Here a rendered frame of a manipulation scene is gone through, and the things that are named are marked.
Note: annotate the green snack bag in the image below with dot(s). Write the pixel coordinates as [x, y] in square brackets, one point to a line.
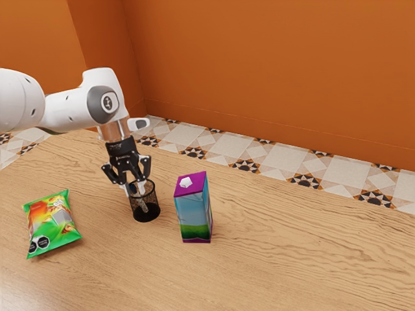
[48, 223]

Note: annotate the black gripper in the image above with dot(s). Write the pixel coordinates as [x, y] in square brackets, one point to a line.
[122, 152]

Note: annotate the black mesh pen holder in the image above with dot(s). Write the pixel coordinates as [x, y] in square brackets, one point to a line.
[147, 207]

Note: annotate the purple and blue carton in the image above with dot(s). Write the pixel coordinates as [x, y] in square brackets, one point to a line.
[194, 210]

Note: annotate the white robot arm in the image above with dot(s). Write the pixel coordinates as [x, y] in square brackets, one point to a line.
[61, 107]

